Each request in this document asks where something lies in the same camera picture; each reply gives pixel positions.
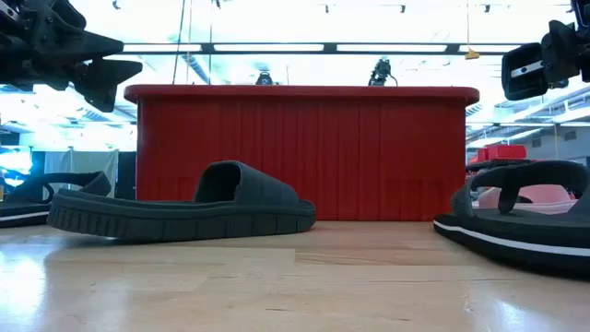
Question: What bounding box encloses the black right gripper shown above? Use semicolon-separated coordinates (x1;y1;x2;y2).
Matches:
501;0;590;101

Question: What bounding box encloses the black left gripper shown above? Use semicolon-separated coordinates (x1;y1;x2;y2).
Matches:
0;0;144;113

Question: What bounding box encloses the black flip-flop white stripe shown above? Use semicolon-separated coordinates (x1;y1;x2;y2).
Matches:
0;171;113;230
432;160;590;274

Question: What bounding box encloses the black rubber slide sandal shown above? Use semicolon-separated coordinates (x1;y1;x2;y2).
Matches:
45;160;317;243

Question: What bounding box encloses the red storage bin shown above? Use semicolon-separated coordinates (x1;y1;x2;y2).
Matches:
467;144;528;163

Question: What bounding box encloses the large red plastic bin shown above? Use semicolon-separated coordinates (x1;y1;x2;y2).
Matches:
123;84;480;222

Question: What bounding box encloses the pale grey curtain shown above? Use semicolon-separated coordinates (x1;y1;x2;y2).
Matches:
43;148;120;191

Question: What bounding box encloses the black partition panel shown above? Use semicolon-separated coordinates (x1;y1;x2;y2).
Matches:
117;150;138;202

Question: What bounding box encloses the black distant machine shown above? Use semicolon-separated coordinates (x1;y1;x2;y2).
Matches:
367;57;398;88

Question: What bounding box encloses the thin dark hanging cable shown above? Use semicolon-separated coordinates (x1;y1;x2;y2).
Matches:
171;0;187;86

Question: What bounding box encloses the black overhead frame beam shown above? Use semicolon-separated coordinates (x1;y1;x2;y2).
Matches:
112;41;526;56

